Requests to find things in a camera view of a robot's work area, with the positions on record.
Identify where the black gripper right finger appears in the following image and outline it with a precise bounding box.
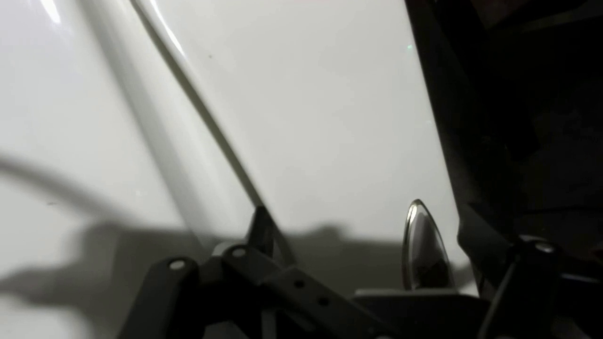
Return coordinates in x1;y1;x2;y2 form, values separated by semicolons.
478;234;603;339

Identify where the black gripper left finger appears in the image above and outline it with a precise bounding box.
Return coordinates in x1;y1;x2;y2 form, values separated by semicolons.
118;246;391;339

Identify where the white left washing machine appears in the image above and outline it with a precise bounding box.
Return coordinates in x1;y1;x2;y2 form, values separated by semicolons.
0;0;461;339

